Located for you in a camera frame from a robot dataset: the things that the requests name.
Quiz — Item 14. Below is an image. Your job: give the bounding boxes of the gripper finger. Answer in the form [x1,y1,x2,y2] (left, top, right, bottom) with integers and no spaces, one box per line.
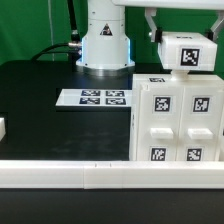
[209,10,224,41]
[145,8,162,43]

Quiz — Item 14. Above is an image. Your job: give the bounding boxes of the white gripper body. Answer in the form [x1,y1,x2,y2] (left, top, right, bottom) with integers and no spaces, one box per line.
[112,0,224,10]

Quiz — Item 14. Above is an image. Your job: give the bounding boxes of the white cabinet top block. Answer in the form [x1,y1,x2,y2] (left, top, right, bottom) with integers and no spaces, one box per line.
[158,32,217,71]

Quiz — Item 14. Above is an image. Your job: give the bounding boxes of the white cabinet body box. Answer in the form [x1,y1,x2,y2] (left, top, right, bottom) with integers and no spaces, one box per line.
[129,74,224,162]

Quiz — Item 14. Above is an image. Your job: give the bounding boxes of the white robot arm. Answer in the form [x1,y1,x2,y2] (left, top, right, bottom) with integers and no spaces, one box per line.
[77,0,224,71]

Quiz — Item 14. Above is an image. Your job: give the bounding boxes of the white left fence piece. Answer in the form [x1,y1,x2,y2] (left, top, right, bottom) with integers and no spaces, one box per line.
[0,117,6,141]

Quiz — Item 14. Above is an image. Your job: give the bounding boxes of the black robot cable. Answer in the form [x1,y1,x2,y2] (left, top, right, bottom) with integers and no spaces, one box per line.
[31,0,83,62]

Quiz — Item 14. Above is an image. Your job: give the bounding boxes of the white marker base plate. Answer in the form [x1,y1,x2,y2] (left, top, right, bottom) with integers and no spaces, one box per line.
[56,89,132,108]

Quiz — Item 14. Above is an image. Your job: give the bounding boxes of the white front fence rail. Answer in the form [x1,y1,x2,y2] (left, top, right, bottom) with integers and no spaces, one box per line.
[0,160,224,189]

